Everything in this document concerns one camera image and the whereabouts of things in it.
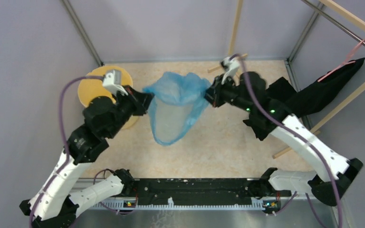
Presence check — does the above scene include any black cloth garment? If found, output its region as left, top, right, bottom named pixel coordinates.
left=266, top=57, right=365, bottom=117

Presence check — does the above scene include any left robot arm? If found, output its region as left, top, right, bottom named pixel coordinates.
left=19, top=86, right=154, bottom=228

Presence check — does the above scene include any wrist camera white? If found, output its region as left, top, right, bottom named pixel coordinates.
left=102, top=69, right=128, bottom=96
left=220, top=54, right=241, bottom=85

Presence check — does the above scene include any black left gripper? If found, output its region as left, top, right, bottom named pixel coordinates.
left=105, top=85, right=155, bottom=139

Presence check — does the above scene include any metal frame corner post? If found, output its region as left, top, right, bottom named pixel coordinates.
left=287, top=10, right=319, bottom=64

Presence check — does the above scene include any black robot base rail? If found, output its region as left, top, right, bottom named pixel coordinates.
left=119, top=178, right=292, bottom=206

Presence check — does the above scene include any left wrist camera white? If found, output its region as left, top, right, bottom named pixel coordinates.
left=102, top=69, right=128, bottom=96

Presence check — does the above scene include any yellow plastic trash bin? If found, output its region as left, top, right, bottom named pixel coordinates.
left=77, top=65, right=139, bottom=130

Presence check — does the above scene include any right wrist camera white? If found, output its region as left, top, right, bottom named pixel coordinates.
left=220, top=54, right=241, bottom=85

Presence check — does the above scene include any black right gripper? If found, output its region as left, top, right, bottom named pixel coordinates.
left=199, top=74, right=253, bottom=113

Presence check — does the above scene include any wooden clothes rack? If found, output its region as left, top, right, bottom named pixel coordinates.
left=207, top=0, right=249, bottom=74

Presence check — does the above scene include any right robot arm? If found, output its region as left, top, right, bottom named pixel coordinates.
left=204, top=72, right=363, bottom=207

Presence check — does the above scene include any pink clothes hanger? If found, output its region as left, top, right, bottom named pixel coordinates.
left=317, top=39, right=365, bottom=82

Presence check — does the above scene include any blue plastic trash bag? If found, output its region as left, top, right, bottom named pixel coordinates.
left=143, top=72, right=211, bottom=146

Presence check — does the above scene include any left metal frame post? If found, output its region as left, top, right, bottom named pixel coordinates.
left=60, top=0, right=104, bottom=67

